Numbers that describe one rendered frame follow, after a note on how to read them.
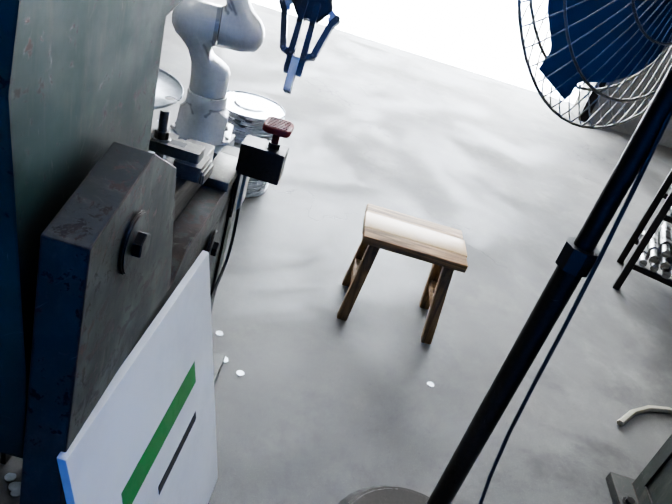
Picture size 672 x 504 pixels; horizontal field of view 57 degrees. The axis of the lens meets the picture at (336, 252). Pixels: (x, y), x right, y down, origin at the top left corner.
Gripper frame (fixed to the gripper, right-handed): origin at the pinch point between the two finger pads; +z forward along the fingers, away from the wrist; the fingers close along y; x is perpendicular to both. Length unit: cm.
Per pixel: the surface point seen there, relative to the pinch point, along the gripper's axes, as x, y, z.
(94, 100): 58, 13, 19
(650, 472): -36, -119, 67
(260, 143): -6.9, 3.1, 14.5
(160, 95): 5.9, 22.2, 11.9
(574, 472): -44, -103, 76
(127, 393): 43, 4, 55
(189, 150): 17.3, 11.4, 20.5
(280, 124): -4.3, -0.1, 9.7
